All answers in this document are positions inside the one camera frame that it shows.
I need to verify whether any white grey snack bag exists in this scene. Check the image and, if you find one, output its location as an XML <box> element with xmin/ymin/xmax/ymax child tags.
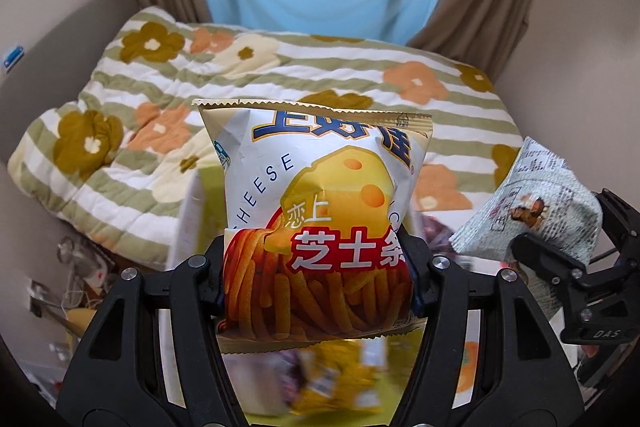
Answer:
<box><xmin>450</xmin><ymin>136</ymin><xmax>602</xmax><ymax>265</ymax></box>

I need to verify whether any cheese stick snack bag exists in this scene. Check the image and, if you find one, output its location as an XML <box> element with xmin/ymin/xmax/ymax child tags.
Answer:
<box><xmin>196</xmin><ymin>100</ymin><xmax>433</xmax><ymax>353</ymax></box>

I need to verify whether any gold foil snack bag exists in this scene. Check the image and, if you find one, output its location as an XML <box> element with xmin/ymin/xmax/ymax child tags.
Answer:
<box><xmin>291</xmin><ymin>339</ymin><xmax>381</xmax><ymax>416</ymax></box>

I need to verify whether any green storage box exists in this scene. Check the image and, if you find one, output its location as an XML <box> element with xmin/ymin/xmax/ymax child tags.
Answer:
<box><xmin>164</xmin><ymin>160</ymin><xmax>432</xmax><ymax>427</ymax></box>

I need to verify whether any dark purple snack bag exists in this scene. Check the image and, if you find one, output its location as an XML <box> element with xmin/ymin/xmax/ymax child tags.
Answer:
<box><xmin>419</xmin><ymin>212</ymin><xmax>456</xmax><ymax>258</ymax></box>

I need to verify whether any floral striped quilt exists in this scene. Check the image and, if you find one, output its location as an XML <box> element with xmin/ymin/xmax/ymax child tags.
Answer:
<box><xmin>6</xmin><ymin>8</ymin><xmax>523</xmax><ymax>269</ymax></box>

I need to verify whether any grey headboard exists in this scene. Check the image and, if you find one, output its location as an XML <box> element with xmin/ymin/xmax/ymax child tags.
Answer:
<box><xmin>0</xmin><ymin>0</ymin><xmax>142</xmax><ymax>168</ymax></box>

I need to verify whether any blue white object on headboard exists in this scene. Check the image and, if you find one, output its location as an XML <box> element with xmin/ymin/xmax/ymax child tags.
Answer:
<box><xmin>1</xmin><ymin>46</ymin><xmax>24</xmax><ymax>72</ymax></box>

